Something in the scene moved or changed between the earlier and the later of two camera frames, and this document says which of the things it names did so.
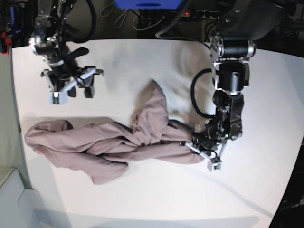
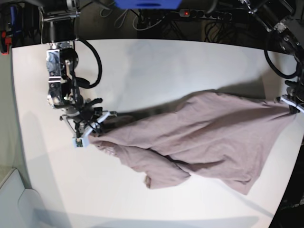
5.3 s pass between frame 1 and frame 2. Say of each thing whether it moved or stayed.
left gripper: moved
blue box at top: stayed
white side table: stayed
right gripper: moved
